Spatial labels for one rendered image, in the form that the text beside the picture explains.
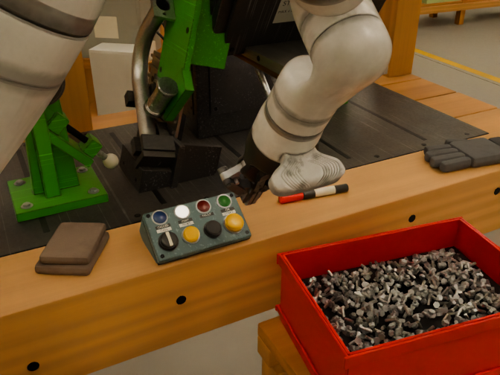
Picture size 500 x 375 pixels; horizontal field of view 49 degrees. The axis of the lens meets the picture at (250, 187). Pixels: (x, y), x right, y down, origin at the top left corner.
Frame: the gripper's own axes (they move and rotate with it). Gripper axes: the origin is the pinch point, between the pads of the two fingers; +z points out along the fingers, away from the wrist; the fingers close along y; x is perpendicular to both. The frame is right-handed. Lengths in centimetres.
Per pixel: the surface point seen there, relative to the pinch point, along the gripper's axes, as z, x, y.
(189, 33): 2.3, -31.1, -2.6
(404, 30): 36, -53, -83
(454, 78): 228, -149, -320
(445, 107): 32, -23, -76
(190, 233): 8.9, 0.1, 7.4
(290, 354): 11.0, 20.9, -0.7
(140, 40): 13.6, -40.5, 1.6
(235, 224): 8.9, 0.7, 0.2
